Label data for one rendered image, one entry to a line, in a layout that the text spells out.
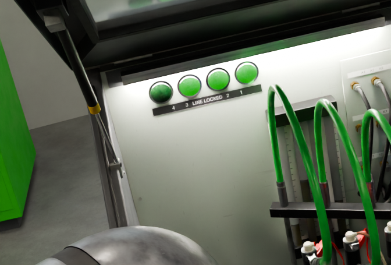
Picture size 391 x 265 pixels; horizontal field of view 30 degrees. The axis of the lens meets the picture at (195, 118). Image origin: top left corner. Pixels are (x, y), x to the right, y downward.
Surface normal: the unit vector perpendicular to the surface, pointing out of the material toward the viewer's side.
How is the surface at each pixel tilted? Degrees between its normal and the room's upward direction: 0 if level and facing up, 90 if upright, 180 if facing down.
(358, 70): 90
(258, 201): 90
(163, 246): 34
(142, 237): 26
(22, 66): 90
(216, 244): 90
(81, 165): 0
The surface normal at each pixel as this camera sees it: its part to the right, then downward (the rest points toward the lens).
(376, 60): 0.12, 0.37
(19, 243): -0.19, -0.90
